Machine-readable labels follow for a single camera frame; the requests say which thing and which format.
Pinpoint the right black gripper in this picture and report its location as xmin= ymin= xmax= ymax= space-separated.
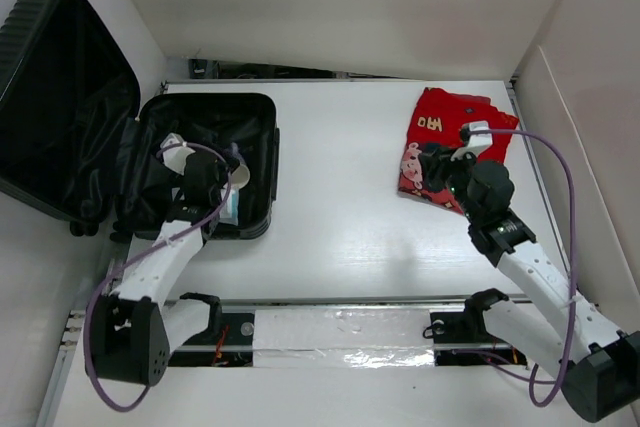
xmin=418 ymin=145 xmax=481 ymax=223

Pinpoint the white tissue packet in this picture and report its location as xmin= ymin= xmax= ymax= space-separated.
xmin=219 ymin=188 xmax=239 ymax=226

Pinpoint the red printed garment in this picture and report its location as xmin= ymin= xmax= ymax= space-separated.
xmin=398 ymin=88 xmax=519 ymax=213

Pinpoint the black hard-shell suitcase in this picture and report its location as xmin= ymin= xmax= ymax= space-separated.
xmin=1 ymin=0 xmax=280 ymax=240

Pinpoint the purple ceramic mug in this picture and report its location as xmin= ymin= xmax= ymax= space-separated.
xmin=224 ymin=142 xmax=251 ymax=190

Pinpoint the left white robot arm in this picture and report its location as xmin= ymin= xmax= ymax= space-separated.
xmin=85 ymin=147 xmax=238 ymax=387

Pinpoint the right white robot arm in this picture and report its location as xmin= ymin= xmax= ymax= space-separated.
xmin=417 ymin=147 xmax=639 ymax=422

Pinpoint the dark equipment behind table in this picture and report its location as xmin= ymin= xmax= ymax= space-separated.
xmin=187 ymin=58 xmax=339 ymax=80

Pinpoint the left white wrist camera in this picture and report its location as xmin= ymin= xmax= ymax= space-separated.
xmin=160 ymin=133 xmax=195 ymax=175

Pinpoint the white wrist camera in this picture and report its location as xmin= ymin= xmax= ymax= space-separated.
xmin=450 ymin=121 xmax=493 ymax=162
xmin=160 ymin=133 xmax=195 ymax=175

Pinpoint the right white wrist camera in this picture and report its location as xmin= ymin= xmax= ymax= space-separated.
xmin=450 ymin=121 xmax=493 ymax=162

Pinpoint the aluminium rail with mounts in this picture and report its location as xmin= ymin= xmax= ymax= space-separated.
xmin=165 ymin=304 xmax=531 ymax=368

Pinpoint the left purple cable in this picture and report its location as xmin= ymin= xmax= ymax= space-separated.
xmin=83 ymin=141 xmax=235 ymax=413

